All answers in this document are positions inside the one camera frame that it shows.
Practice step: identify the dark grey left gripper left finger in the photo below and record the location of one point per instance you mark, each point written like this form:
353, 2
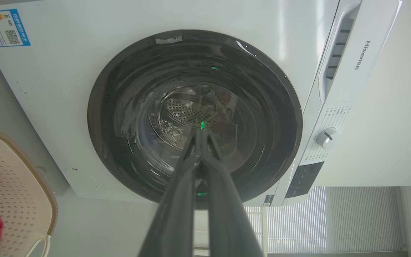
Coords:
177, 214

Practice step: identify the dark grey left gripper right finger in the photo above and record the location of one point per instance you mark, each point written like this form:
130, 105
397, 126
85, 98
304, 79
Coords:
227, 217

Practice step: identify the beige perforated laundry basket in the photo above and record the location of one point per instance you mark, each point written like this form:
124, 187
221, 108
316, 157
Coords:
20, 192

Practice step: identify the black control display panel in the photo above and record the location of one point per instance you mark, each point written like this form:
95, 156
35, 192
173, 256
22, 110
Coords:
303, 179

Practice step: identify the round dark washing machine door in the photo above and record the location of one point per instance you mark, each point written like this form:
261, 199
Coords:
148, 117

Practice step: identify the white round control knob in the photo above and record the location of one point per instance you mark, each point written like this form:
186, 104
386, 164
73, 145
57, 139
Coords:
328, 138

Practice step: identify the white Hisense washing machine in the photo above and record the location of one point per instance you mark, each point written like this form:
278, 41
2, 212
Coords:
66, 89

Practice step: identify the grey tape strip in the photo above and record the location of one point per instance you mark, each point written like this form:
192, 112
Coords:
168, 39

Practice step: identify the blue energy label sticker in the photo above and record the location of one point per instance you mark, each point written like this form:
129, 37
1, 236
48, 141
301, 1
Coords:
3, 28

